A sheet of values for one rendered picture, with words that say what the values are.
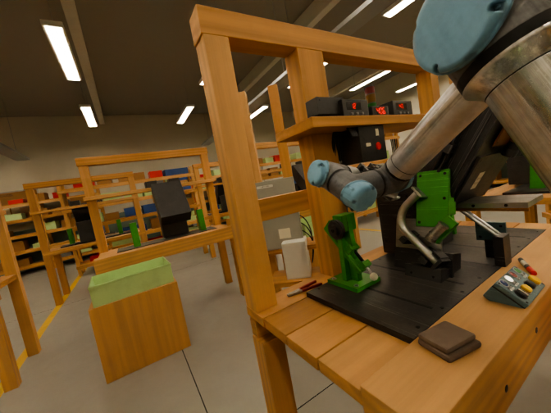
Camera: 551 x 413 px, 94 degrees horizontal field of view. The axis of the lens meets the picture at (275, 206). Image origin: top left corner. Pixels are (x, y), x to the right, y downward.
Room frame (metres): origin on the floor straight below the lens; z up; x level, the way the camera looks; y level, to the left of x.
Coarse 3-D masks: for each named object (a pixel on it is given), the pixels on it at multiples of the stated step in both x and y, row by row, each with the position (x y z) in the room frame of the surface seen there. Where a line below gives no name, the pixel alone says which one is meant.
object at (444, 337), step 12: (444, 324) 0.57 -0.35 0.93; (420, 336) 0.55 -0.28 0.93; (432, 336) 0.54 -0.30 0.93; (444, 336) 0.54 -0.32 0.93; (456, 336) 0.53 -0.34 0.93; (468, 336) 0.52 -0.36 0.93; (432, 348) 0.53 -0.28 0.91; (444, 348) 0.50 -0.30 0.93; (456, 348) 0.50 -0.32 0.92; (468, 348) 0.51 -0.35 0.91; (444, 360) 0.50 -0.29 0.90; (456, 360) 0.50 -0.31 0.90
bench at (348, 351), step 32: (512, 224) 1.37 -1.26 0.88; (544, 224) 1.28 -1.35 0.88; (288, 288) 1.05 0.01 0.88; (256, 320) 0.90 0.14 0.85; (288, 320) 0.80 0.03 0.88; (320, 320) 0.77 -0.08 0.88; (352, 320) 0.74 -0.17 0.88; (256, 352) 0.95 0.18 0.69; (320, 352) 0.62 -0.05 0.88; (352, 352) 0.60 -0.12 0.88; (384, 352) 0.58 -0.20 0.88; (288, 384) 0.92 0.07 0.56; (352, 384) 0.51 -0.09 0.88
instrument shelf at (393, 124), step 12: (312, 120) 0.93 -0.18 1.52; (324, 120) 0.96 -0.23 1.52; (336, 120) 0.99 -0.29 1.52; (348, 120) 1.03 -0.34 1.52; (360, 120) 1.06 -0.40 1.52; (372, 120) 1.10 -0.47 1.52; (384, 120) 1.14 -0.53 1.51; (396, 120) 1.19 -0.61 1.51; (408, 120) 1.24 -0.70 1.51; (420, 120) 1.29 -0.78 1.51; (288, 132) 1.06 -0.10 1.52; (300, 132) 1.00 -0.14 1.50; (312, 132) 1.03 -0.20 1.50; (324, 132) 1.08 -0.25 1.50; (384, 132) 1.45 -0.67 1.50; (396, 132) 1.56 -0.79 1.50
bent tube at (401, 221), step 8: (416, 192) 0.95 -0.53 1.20; (408, 200) 0.98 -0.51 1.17; (416, 200) 0.96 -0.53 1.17; (400, 208) 1.00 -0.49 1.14; (408, 208) 0.99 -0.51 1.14; (400, 216) 1.00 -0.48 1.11; (400, 224) 0.99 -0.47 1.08; (408, 232) 0.96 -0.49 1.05; (416, 240) 0.93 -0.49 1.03; (424, 248) 0.90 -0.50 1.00; (432, 256) 0.87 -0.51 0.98
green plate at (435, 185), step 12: (420, 180) 0.98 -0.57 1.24; (432, 180) 0.94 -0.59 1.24; (444, 180) 0.91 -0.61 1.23; (432, 192) 0.94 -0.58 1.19; (444, 192) 0.90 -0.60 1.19; (420, 204) 0.97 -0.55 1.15; (432, 204) 0.93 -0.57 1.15; (444, 204) 0.90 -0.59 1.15; (420, 216) 0.96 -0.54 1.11; (432, 216) 0.92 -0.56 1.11; (444, 216) 0.89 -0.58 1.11
